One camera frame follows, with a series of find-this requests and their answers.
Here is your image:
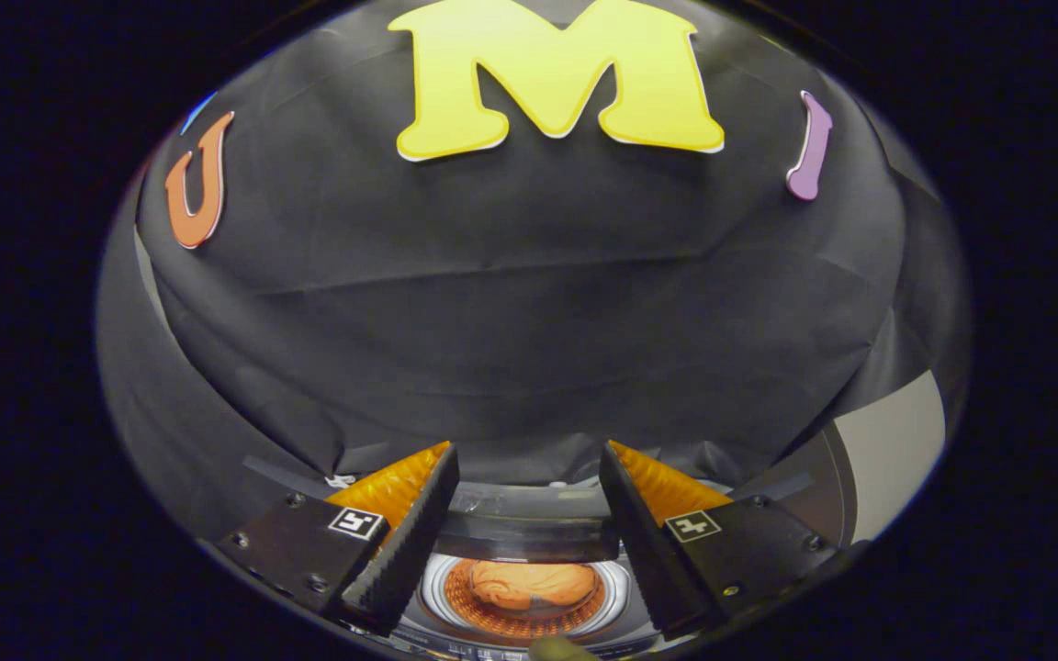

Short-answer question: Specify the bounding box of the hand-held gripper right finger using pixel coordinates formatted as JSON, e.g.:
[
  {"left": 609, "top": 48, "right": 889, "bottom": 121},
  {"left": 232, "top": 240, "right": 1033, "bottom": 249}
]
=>
[{"left": 599, "top": 439, "right": 838, "bottom": 641}]

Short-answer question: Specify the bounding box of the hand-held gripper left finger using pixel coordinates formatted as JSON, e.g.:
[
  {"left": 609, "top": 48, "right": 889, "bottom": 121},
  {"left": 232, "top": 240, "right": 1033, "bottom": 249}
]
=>
[{"left": 217, "top": 441, "right": 461, "bottom": 637}]

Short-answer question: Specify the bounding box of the dark grey washing machine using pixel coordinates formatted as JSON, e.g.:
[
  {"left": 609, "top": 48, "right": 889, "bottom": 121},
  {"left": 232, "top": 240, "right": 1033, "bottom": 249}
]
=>
[{"left": 345, "top": 477, "right": 737, "bottom": 658}]

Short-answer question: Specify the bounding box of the orange polo shirt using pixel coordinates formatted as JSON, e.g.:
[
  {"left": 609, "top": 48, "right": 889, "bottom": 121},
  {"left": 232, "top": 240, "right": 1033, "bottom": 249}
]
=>
[{"left": 469, "top": 561, "right": 600, "bottom": 612}]

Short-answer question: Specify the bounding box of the black backdrop cloth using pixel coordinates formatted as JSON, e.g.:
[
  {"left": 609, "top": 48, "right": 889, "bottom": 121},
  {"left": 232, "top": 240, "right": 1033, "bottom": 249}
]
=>
[{"left": 96, "top": 0, "right": 952, "bottom": 544}]

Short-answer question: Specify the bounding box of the white cabinet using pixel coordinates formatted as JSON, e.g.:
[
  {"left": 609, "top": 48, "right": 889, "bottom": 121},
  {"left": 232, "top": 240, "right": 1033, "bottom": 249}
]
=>
[{"left": 731, "top": 370, "right": 948, "bottom": 552}]

